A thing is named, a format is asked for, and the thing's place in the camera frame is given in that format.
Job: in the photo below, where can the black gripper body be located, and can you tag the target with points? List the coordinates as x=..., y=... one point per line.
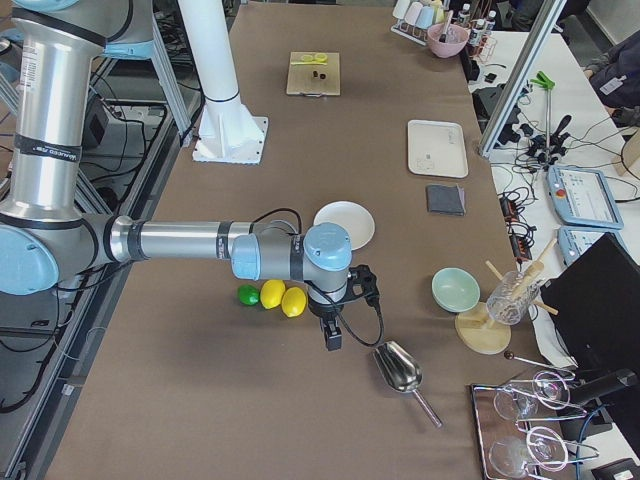
x=321, y=309

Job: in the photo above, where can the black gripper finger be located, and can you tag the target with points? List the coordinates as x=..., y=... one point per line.
x=332, y=334

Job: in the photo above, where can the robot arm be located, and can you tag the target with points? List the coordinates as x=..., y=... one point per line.
x=54, y=226

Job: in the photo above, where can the cream rabbit tray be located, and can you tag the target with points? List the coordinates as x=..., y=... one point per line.
x=436, y=148

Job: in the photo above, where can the yellow lemon outer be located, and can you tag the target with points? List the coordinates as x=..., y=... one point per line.
x=294, y=302

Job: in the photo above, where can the yellow lemon near lime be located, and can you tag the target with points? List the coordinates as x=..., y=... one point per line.
x=271, y=293

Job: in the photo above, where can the green lime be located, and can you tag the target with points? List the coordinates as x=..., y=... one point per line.
x=248, y=295

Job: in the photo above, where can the metal scoop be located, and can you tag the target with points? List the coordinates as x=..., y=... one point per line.
x=403, y=374

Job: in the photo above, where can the white round plate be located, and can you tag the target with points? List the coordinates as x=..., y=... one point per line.
x=353, y=217

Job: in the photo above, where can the green bowl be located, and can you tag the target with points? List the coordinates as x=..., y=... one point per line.
x=455, y=290

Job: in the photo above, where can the wooden cup tree stand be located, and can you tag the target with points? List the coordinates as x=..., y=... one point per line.
x=486, y=336

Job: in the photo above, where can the grey folded cloth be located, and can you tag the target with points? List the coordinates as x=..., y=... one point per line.
x=445, y=199

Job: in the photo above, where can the clear glass cup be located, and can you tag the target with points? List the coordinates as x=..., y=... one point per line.
x=512, y=298

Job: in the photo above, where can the metal wine glass rack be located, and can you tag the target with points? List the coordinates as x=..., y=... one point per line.
x=518, y=427

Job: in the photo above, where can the wooden cutting board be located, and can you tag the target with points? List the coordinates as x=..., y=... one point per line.
x=300, y=81

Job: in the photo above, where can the teach pendant lower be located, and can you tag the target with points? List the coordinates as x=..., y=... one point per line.
x=573, y=241

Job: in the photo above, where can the teach pendant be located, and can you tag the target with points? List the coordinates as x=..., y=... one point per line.
x=582, y=197
x=573, y=241

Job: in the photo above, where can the black monitor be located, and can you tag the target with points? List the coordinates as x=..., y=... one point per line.
x=597, y=298

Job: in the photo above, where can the teach pendant upper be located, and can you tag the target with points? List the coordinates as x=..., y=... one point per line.
x=582, y=197

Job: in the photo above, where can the white cup rack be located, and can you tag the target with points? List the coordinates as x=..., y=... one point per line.
x=414, y=18

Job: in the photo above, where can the pink bowl with ice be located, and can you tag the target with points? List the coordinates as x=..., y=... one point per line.
x=456, y=39

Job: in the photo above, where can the green reacher grabber tool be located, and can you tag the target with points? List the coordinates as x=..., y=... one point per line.
x=543, y=81

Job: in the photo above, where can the seated person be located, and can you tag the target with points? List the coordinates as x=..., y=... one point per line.
x=614, y=76

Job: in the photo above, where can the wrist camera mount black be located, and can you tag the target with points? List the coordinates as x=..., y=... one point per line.
x=362, y=284

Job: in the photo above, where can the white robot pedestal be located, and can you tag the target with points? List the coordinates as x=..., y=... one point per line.
x=228, y=132

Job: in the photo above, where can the aluminium frame post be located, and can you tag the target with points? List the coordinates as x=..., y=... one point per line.
x=536, y=39

